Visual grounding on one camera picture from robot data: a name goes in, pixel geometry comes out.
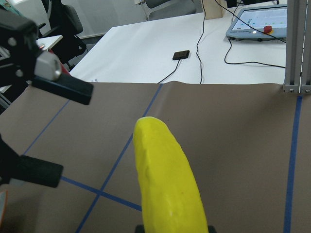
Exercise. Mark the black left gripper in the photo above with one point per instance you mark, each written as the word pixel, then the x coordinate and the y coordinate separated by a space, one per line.
pixel 27 62

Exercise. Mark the black office chair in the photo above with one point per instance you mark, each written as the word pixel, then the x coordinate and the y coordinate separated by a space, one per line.
pixel 64 21

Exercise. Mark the small black device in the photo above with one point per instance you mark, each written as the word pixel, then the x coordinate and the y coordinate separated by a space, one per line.
pixel 179 55

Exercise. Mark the teach pendant tablet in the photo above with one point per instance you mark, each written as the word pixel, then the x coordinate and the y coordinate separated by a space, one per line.
pixel 259 23

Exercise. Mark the brown paper table cover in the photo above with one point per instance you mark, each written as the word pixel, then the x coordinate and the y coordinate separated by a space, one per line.
pixel 249 147

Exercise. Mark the aluminium frame post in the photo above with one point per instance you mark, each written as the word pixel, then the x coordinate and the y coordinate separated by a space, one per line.
pixel 298 48

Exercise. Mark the blue square ceramic plate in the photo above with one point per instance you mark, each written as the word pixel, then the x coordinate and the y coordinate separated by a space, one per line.
pixel 3 203

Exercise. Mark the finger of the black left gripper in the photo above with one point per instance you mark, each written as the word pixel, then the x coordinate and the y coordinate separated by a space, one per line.
pixel 37 171

